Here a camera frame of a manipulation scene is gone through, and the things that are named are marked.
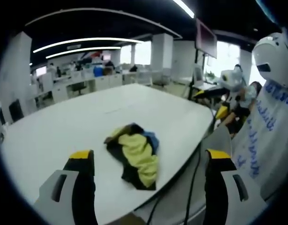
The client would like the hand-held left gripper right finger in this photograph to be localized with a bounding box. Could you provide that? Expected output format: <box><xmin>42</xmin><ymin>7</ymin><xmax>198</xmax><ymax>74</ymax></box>
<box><xmin>203</xmin><ymin>149</ymin><xmax>268</xmax><ymax>225</ymax></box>

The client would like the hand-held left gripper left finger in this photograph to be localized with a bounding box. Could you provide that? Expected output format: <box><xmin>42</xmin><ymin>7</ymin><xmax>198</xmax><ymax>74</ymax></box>
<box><xmin>32</xmin><ymin>149</ymin><xmax>99</xmax><ymax>225</ymax></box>

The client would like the yellow black blue garment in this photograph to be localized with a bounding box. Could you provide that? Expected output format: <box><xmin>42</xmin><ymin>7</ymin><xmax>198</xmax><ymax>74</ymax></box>
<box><xmin>103</xmin><ymin>122</ymin><xmax>161</xmax><ymax>191</ymax></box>

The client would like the white worn chest device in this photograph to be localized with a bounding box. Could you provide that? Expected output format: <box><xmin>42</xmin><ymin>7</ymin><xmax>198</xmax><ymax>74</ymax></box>
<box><xmin>252</xmin><ymin>32</ymin><xmax>288</xmax><ymax>89</ymax></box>

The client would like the hanging dark monitor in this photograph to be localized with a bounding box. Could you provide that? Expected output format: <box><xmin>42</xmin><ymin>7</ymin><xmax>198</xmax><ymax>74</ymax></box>
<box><xmin>195</xmin><ymin>18</ymin><xmax>218</xmax><ymax>59</ymax></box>

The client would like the person's white printed shirt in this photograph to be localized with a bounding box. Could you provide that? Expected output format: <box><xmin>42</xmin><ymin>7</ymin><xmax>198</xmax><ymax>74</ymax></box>
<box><xmin>231</xmin><ymin>78</ymin><xmax>288</xmax><ymax>202</ymax></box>

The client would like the straight ceiling strip light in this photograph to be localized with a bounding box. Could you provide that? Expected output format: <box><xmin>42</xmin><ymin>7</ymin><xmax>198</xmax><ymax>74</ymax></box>
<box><xmin>172</xmin><ymin>0</ymin><xmax>196</xmax><ymax>19</ymax></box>

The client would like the black office chair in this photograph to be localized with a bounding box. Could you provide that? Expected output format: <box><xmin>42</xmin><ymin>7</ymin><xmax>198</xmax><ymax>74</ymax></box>
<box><xmin>70</xmin><ymin>82</ymin><xmax>87</xmax><ymax>95</ymax></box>
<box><xmin>8</xmin><ymin>99</ymin><xmax>25</xmax><ymax>123</ymax></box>

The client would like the row of white office desks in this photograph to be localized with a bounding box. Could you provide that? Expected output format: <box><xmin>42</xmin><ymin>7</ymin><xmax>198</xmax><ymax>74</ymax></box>
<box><xmin>29</xmin><ymin>69</ymin><xmax>154</xmax><ymax>106</ymax></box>

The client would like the blue container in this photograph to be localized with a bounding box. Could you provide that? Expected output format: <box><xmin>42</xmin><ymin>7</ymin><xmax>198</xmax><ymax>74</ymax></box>
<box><xmin>93</xmin><ymin>65</ymin><xmax>105</xmax><ymax>77</ymax></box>

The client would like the short ceiling strip light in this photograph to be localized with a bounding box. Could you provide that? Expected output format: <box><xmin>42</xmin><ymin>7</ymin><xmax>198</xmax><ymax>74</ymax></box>
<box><xmin>45</xmin><ymin>46</ymin><xmax>121</xmax><ymax>60</ymax></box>

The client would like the long ceiling strip light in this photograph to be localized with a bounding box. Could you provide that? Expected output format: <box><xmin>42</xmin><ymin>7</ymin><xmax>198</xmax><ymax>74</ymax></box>
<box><xmin>32</xmin><ymin>37</ymin><xmax>145</xmax><ymax>54</ymax></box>

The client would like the black cable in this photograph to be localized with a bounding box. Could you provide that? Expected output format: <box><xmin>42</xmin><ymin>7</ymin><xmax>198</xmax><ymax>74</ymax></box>
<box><xmin>149</xmin><ymin>194</ymin><xmax>163</xmax><ymax>225</ymax></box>
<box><xmin>183</xmin><ymin>144</ymin><xmax>202</xmax><ymax>225</ymax></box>

